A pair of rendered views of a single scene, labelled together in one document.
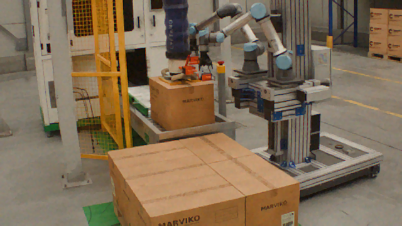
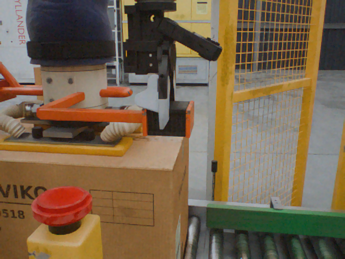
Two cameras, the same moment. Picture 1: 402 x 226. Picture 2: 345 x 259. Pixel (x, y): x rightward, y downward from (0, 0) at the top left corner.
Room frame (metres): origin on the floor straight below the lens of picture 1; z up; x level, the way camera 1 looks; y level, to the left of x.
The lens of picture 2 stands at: (4.75, -0.49, 1.22)
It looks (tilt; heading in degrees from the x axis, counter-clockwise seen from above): 16 degrees down; 120
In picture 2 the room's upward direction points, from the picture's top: straight up
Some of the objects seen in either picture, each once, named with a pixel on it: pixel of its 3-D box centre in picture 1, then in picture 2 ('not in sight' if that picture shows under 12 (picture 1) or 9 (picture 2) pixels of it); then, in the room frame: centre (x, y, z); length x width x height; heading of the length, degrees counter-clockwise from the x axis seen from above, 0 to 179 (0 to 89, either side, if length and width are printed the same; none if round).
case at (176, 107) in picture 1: (180, 102); (83, 198); (4.08, 0.15, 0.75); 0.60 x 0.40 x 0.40; 22
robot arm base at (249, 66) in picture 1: (250, 64); not in sight; (3.95, -0.48, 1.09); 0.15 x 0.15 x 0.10
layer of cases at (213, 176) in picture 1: (194, 191); not in sight; (3.02, 0.05, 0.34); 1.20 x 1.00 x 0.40; 21
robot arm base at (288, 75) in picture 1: (285, 72); not in sight; (3.51, -0.70, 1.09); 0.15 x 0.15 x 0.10
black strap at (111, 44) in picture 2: (178, 53); (71, 48); (4.08, 0.15, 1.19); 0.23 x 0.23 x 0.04
